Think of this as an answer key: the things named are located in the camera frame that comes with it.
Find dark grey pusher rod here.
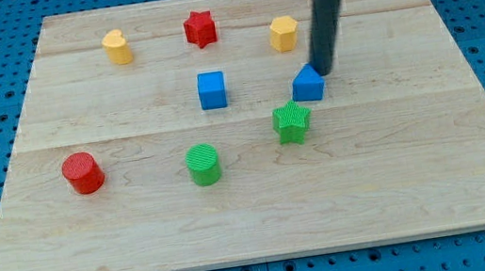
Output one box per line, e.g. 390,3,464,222
309,0,342,76

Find blue triangle block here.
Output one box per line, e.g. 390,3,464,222
292,64,325,102

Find green star block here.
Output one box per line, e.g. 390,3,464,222
272,100,311,144

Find red star block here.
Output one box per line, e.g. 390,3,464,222
183,11,218,48

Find yellow hexagon block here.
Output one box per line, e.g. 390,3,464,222
269,15,298,53

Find blue cube block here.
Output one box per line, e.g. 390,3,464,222
197,72,228,110

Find green cylinder block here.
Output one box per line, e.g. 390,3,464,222
185,143,222,186

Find yellow heart block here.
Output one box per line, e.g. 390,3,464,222
101,29,134,65

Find light wooden board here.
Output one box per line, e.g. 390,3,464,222
0,0,485,271

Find red cylinder block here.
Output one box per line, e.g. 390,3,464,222
61,151,105,195

